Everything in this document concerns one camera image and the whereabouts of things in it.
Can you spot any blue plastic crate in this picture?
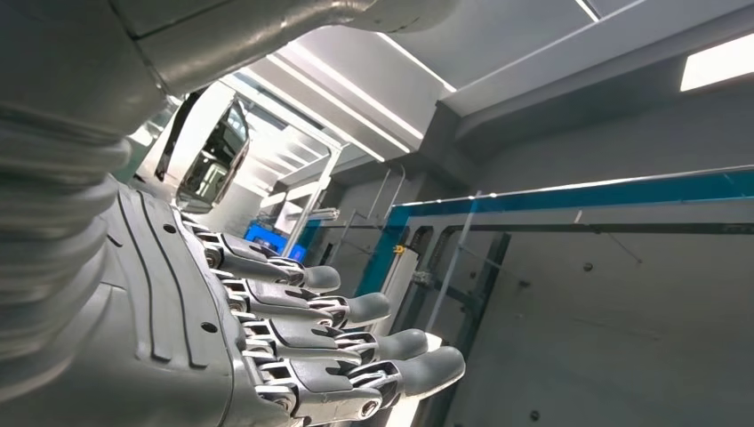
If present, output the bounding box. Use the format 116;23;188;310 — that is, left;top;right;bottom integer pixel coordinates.
243;219;309;264

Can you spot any robot head black visor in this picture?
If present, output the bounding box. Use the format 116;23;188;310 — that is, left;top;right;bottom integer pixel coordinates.
154;81;252;216

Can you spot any aluminium profile rack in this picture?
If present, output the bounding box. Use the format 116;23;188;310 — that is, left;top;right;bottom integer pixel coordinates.
259;146;346;261

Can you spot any glass partition blue stripe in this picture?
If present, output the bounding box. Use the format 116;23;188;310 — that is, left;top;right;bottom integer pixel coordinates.
352;166;754;427

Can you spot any ceiling light panel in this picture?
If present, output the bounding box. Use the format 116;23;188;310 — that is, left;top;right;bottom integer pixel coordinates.
678;32;754;93

